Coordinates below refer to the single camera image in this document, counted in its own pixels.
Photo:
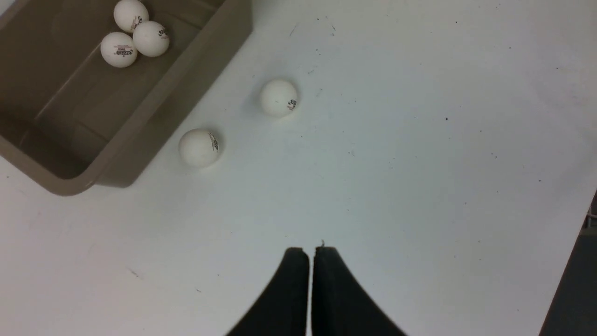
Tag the white ping-pong ball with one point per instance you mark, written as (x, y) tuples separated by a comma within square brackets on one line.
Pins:
[(278, 97), (128, 14), (117, 50), (151, 39), (198, 148)]

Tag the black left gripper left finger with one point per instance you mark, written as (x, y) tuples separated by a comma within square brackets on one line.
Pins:
[(281, 309)]

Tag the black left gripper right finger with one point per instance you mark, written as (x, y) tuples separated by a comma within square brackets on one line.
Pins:
[(340, 306)]

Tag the tan plastic bin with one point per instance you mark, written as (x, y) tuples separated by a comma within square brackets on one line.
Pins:
[(70, 121)]

